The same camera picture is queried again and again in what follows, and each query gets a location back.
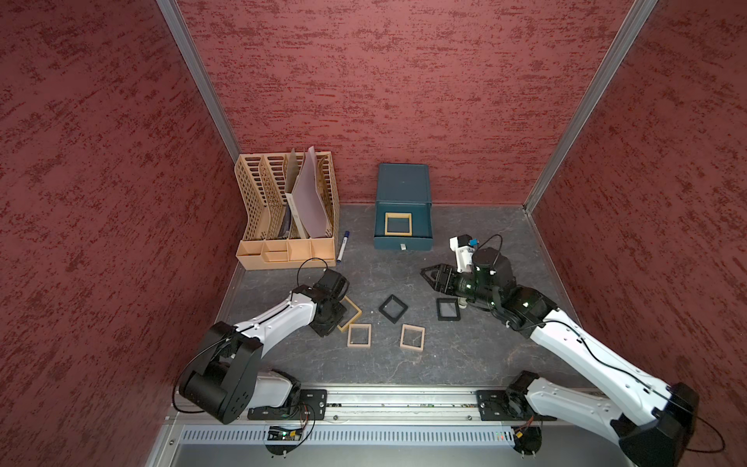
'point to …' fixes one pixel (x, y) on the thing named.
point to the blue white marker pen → (342, 246)
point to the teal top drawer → (421, 238)
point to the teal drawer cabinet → (404, 192)
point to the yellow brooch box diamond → (354, 318)
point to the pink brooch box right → (416, 328)
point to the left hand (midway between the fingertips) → (339, 325)
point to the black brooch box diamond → (393, 308)
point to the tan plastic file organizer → (288, 209)
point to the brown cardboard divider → (291, 171)
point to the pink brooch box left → (359, 335)
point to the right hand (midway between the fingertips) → (423, 280)
